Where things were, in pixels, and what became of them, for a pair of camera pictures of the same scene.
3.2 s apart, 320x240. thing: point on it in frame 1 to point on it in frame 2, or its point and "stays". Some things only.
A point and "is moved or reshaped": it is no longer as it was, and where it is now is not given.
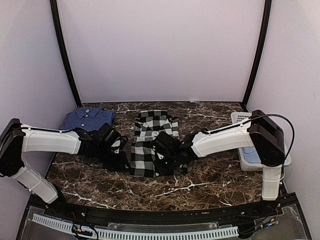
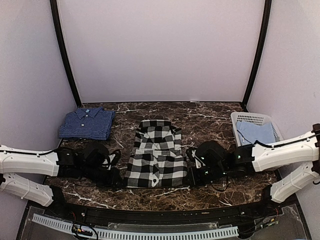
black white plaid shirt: x=147 y=124 is moved or reshaped
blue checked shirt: x=89 y=119 stays
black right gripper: x=160 y=170 to x=195 y=180
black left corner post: x=54 y=8 stays
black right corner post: x=267 y=8 stays
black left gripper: x=119 y=165 to x=115 y=175
